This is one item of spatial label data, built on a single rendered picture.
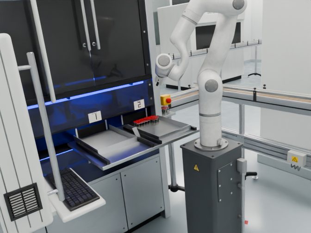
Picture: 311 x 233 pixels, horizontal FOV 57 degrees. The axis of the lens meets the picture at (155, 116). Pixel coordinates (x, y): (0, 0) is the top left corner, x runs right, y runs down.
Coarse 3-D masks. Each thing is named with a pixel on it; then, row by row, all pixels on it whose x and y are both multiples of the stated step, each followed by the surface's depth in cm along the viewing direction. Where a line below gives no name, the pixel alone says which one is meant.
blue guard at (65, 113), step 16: (144, 80) 198; (80, 96) 171; (96, 96) 177; (112, 96) 184; (128, 96) 192; (144, 96) 200; (32, 112) 156; (48, 112) 161; (64, 112) 167; (80, 112) 173; (112, 112) 187; (32, 128) 157; (64, 128) 168
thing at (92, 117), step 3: (99, 111) 180; (90, 114) 177; (93, 114) 178; (96, 114) 179; (99, 114) 181; (90, 117) 177; (93, 117) 179; (99, 117) 181; (90, 120) 178; (93, 120) 179; (96, 120) 180; (99, 120) 181
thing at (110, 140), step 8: (112, 128) 192; (88, 136) 186; (96, 136) 185; (104, 136) 184; (112, 136) 182; (120, 136) 181; (128, 136) 178; (136, 136) 169; (88, 144) 164; (96, 144) 172; (104, 144) 171; (112, 144) 170; (120, 144) 164; (128, 144) 167; (96, 152) 157; (104, 152) 158
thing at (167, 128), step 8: (160, 120) 205; (168, 120) 197; (144, 128) 192; (152, 128) 190; (160, 128) 189; (168, 128) 188; (176, 128) 186; (184, 128) 178; (152, 136) 171; (160, 136) 167; (168, 136) 171
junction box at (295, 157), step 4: (288, 152) 213; (292, 152) 212; (296, 152) 211; (288, 156) 214; (292, 156) 211; (296, 156) 209; (300, 156) 206; (304, 156) 205; (288, 160) 215; (292, 160) 212; (296, 160) 210; (300, 160) 207; (304, 160) 207; (296, 164) 210; (300, 164) 208; (304, 164) 208
